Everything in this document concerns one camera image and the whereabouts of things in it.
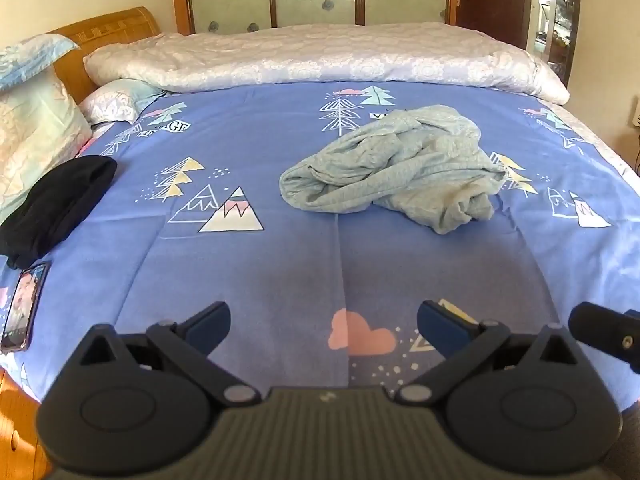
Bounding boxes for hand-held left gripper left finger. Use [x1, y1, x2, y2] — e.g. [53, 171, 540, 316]
[75, 301, 262, 407]

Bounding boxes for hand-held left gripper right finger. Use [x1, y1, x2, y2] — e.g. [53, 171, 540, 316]
[399, 300, 576, 406]

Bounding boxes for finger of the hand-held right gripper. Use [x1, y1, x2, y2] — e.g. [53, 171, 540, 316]
[569, 302, 640, 367]

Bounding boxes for light blue-grey pants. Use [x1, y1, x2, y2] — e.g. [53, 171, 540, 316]
[279, 105, 508, 235]

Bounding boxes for blue printed bed sheet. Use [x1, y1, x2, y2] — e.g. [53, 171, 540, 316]
[0, 80, 640, 411]

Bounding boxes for smartphone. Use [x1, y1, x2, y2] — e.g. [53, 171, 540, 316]
[0, 261, 51, 352]

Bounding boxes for black cloth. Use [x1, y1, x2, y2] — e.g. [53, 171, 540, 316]
[0, 155, 118, 270]

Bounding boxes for white and blue pillow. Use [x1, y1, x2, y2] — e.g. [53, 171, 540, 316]
[79, 79, 166, 126]

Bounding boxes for large floral pillow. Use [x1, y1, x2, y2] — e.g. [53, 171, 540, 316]
[0, 67, 94, 226]

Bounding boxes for white patterned quilt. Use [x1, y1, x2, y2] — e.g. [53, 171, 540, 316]
[82, 22, 571, 106]

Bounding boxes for wooden headboard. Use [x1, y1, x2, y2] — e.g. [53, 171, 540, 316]
[50, 6, 166, 106]

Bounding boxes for light blue patterned pillow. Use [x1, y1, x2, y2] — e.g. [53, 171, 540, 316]
[0, 34, 81, 93]

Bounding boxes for dark wooden door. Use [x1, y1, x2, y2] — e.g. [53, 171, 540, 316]
[455, 0, 534, 51]

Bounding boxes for wooden bed frame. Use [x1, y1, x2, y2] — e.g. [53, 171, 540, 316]
[0, 367, 54, 480]

